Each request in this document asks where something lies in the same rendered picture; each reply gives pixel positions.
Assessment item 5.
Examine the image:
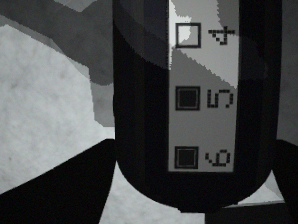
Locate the dark grey switch panel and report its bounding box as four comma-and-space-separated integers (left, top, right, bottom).
112, 0, 282, 213

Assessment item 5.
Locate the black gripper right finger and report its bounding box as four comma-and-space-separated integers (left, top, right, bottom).
271, 139, 298, 224

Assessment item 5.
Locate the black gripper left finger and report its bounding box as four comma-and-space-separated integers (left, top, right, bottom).
0, 139, 117, 224

